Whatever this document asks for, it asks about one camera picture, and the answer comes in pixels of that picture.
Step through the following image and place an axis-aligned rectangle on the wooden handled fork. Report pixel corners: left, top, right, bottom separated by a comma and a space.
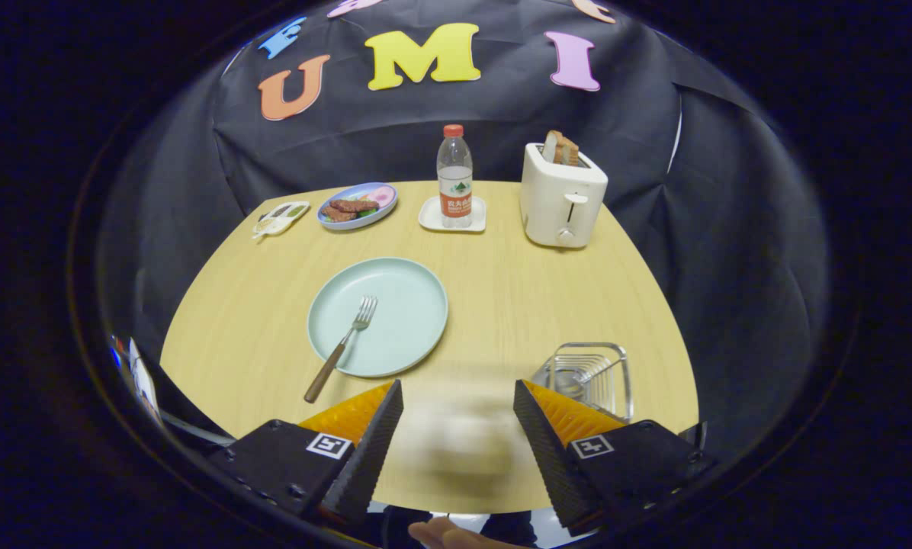
303, 295, 379, 404

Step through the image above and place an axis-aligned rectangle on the white square coaster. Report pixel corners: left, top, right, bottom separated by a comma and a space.
418, 196, 487, 233

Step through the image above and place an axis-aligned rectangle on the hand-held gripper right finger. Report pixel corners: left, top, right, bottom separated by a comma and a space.
512, 379, 716, 537

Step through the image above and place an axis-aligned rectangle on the black backdrop cloth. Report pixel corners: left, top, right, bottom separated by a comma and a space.
98, 0, 830, 458

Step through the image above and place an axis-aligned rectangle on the clear plastic cutlery container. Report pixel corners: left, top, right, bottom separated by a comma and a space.
531, 342, 634, 425

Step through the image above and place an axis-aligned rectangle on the blue plate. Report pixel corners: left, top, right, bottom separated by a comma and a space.
316, 182, 399, 231

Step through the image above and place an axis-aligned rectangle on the pale green plate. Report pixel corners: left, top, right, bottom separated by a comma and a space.
307, 257, 449, 379

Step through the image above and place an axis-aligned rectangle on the clear water bottle red cap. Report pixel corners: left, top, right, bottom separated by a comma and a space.
436, 124, 474, 229

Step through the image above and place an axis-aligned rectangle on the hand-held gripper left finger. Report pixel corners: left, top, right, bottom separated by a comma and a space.
210, 379, 405, 527

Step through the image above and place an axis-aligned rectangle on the white divided sauce dish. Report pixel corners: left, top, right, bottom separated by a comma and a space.
252, 201, 311, 239

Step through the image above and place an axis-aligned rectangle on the white toaster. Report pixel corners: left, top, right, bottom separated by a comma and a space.
519, 142, 609, 249

